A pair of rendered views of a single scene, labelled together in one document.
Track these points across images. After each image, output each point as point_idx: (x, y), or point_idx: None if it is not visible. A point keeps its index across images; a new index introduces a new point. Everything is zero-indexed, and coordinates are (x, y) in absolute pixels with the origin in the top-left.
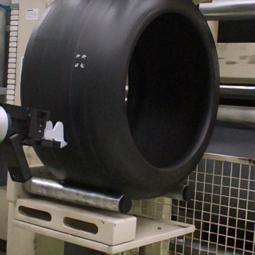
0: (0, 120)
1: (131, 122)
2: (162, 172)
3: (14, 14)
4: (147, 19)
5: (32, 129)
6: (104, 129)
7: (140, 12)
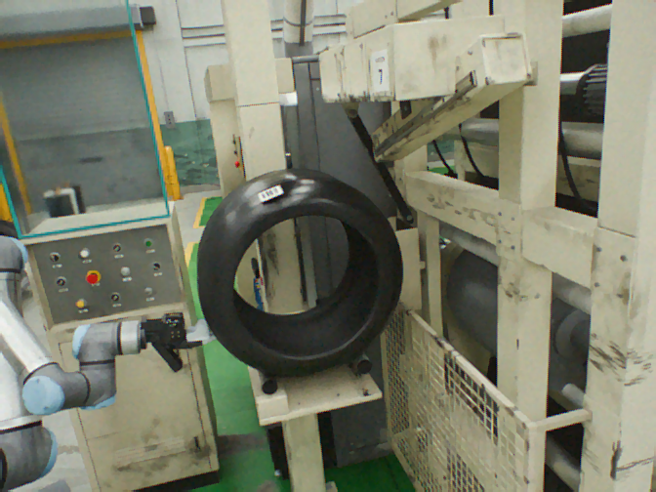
0: (129, 340)
1: (350, 278)
2: (307, 360)
3: None
4: (251, 238)
5: (166, 338)
6: (224, 337)
7: (242, 233)
